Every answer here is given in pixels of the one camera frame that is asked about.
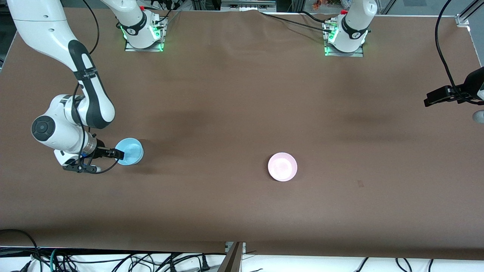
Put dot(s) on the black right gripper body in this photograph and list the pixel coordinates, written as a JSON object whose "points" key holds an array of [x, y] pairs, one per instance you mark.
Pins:
{"points": [[101, 151]]}

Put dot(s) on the blue bowl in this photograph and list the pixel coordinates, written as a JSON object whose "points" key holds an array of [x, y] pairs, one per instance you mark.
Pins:
{"points": [[131, 151]]}

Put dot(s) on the pink bowl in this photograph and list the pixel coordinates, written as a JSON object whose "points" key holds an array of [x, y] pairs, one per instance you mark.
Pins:
{"points": [[282, 166]]}

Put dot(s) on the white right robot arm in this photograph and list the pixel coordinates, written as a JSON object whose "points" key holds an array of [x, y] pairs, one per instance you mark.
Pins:
{"points": [[45, 22]]}

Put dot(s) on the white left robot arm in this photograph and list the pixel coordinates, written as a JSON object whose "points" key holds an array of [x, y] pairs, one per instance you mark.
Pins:
{"points": [[355, 22]]}

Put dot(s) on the brown table cover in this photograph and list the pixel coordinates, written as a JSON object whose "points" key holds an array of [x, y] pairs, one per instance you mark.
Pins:
{"points": [[227, 94]]}

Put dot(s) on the colourful background object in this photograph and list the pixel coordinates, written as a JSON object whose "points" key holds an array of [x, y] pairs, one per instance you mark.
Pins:
{"points": [[329, 3]]}

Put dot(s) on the brown support beam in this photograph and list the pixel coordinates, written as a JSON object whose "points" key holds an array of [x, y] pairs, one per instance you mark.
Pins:
{"points": [[230, 260]]}

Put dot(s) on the grey power strip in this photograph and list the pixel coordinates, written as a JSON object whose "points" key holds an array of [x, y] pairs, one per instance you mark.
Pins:
{"points": [[247, 4]]}

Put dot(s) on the aluminium frame corner bracket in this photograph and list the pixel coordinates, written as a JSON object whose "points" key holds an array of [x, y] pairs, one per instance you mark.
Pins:
{"points": [[465, 17]]}

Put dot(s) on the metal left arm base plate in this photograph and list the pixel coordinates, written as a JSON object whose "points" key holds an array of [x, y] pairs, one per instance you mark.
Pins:
{"points": [[360, 54]]}

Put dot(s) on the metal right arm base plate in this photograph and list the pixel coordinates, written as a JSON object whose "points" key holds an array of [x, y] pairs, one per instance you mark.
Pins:
{"points": [[160, 47]]}

